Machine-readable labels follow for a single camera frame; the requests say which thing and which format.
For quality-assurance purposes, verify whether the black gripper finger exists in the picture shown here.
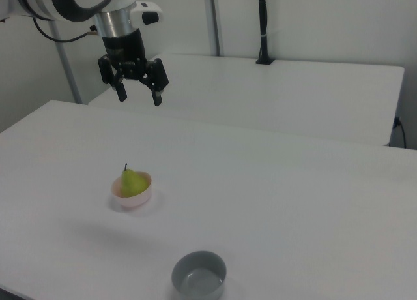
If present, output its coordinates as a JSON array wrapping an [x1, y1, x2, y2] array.
[[139, 57, 170, 108], [97, 53, 128, 103]]

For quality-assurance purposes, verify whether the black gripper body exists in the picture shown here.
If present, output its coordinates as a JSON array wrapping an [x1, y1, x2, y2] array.
[[101, 28, 147, 82]]

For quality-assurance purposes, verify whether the green pear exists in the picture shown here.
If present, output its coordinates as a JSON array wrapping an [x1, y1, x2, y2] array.
[[119, 162, 148, 198]]

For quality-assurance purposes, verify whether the pink plastic bowl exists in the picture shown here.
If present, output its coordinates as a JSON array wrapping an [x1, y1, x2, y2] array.
[[111, 170, 153, 209]]

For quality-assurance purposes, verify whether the grey plastic bowl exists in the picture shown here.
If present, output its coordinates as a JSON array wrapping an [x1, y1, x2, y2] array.
[[171, 250, 228, 300]]

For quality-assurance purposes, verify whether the aluminium frame post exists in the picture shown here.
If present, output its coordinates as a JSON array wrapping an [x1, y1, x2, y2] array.
[[49, 19, 83, 104], [202, 0, 225, 57]]

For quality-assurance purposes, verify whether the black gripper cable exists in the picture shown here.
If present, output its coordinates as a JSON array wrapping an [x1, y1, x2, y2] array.
[[31, 16, 98, 44]]

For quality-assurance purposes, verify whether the black camera pole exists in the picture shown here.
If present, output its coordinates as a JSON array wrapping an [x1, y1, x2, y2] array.
[[255, 0, 276, 66]]

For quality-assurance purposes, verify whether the black wall power cable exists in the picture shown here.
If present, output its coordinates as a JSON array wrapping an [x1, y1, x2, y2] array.
[[392, 115, 409, 148]]

